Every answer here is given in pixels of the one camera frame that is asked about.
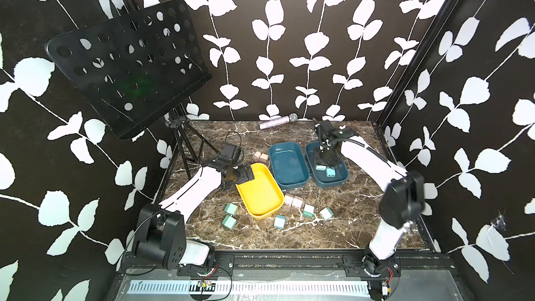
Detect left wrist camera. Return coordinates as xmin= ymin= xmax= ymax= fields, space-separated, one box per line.
xmin=220 ymin=143 xmax=242 ymax=164

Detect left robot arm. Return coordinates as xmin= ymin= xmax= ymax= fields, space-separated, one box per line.
xmin=128 ymin=158 xmax=254 ymax=270

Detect left teal storage tray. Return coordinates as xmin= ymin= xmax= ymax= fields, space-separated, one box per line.
xmin=269 ymin=142 xmax=310 ymax=191

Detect teal storage tray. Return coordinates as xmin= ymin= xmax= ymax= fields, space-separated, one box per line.
xmin=305 ymin=142 xmax=349 ymax=188
xmin=269 ymin=142 xmax=310 ymax=191

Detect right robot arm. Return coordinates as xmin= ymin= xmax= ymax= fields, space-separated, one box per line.
xmin=316 ymin=125 xmax=425 ymax=261

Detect yellow storage tray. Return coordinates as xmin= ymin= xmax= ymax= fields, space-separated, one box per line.
xmin=236 ymin=163 xmax=284 ymax=220

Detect black perforated music stand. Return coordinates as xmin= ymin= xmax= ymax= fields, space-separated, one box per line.
xmin=45 ymin=0 xmax=213 ymax=140

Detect black front mounting rail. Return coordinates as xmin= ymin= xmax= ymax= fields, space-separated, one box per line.
xmin=120 ymin=249 xmax=456 ymax=279

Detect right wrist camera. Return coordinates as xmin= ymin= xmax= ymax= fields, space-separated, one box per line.
xmin=313 ymin=118 xmax=335 ymax=141

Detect pink plug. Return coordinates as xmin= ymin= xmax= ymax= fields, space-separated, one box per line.
xmin=284 ymin=194 xmax=295 ymax=207
xmin=252 ymin=151 xmax=262 ymax=163
xmin=259 ymin=153 xmax=269 ymax=165
xmin=291 ymin=196 xmax=304 ymax=209

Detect right teal storage tray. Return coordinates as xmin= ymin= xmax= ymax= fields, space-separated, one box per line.
xmin=305 ymin=142 xmax=349 ymax=188

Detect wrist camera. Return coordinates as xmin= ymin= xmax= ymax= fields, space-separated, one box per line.
xmin=220 ymin=143 xmax=242 ymax=164
xmin=313 ymin=118 xmax=335 ymax=141

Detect black tripod stand legs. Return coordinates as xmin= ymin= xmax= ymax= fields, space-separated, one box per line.
xmin=168 ymin=109 xmax=220 ymax=180

